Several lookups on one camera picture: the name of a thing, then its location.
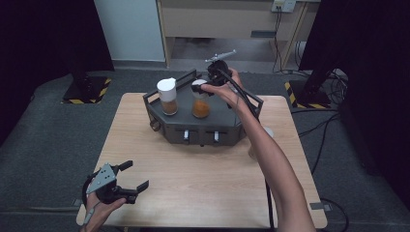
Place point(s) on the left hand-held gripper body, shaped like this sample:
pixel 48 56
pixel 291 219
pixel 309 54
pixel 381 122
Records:
pixel 103 179

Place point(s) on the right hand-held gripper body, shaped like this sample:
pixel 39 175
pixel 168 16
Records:
pixel 218 72

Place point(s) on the orange powder spice jar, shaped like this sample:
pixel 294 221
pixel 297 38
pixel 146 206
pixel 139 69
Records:
pixel 201 108

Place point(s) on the spice jar with spouted lid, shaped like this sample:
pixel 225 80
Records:
pixel 167 92

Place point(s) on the black corner rack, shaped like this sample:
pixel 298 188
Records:
pixel 183 129

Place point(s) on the tan powder spice jar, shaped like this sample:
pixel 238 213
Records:
pixel 270 131

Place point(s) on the person's right hand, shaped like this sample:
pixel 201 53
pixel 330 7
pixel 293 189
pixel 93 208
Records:
pixel 230 92

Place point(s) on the person's left hand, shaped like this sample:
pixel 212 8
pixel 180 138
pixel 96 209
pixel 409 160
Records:
pixel 100 212

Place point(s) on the light wooden desk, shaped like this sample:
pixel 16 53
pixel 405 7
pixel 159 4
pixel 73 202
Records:
pixel 209 22

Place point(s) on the black stand with striped base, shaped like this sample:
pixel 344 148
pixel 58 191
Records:
pixel 309 93
pixel 85 92

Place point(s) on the white power strip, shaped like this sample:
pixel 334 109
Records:
pixel 283 5

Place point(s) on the dark curtain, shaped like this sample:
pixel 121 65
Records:
pixel 370 64
pixel 38 48

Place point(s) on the gray floor tape piece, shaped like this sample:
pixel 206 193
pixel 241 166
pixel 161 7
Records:
pixel 319 206

